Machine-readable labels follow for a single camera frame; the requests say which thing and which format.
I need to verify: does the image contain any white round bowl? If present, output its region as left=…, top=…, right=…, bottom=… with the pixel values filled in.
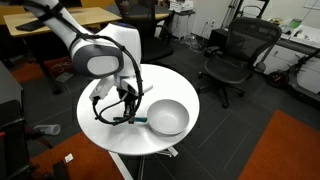
left=146, top=98, right=190, bottom=136

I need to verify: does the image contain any flat grey floor plate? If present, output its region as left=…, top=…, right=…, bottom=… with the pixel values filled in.
left=54, top=72, right=75, bottom=84

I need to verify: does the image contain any small white card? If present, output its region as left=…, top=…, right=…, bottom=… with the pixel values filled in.
left=63, top=153, right=75, bottom=164

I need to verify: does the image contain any teal marker pen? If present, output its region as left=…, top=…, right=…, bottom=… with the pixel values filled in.
left=113, top=115, right=148, bottom=124

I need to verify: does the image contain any white printer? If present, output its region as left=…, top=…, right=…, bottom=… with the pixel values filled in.
left=168, top=0, right=195, bottom=14

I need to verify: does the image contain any black keyboard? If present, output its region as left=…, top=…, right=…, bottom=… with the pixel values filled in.
left=14, top=19, right=46, bottom=33

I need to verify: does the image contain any black chair with armrest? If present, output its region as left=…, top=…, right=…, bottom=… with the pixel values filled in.
left=0, top=99, right=38, bottom=180

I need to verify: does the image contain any black electric scooter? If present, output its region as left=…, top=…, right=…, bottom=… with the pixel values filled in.
left=265, top=49, right=320, bottom=105

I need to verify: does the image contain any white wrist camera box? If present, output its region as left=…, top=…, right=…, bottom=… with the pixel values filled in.
left=88, top=77, right=154, bottom=102

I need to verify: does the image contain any black padded office chair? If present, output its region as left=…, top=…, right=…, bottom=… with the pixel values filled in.
left=114, top=0, right=175, bottom=65

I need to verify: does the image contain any grey cabinet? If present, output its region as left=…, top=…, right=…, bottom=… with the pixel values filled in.
left=0, top=61, right=24, bottom=108

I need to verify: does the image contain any clear plastic bottle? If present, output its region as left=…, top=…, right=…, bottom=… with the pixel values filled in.
left=33, top=123, right=62, bottom=136

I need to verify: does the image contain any white side counter cabinet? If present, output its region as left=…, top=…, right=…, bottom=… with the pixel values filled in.
left=253, top=18, right=320, bottom=95

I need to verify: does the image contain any white table base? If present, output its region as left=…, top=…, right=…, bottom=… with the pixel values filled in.
left=108, top=145, right=180, bottom=180

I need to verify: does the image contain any green item on counter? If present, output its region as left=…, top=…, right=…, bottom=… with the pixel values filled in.
left=287, top=18, right=303, bottom=30

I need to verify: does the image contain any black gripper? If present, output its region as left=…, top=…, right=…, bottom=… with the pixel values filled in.
left=116, top=85, right=139, bottom=124

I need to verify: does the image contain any black box on floor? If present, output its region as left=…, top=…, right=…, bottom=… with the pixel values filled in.
left=207, top=28, right=232, bottom=52

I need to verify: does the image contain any black mesh office chair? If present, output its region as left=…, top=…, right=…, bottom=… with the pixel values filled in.
left=197, top=17, right=283, bottom=109

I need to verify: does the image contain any white cabinet under printer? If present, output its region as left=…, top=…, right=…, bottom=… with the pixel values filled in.
left=171, top=10, right=196, bottom=40

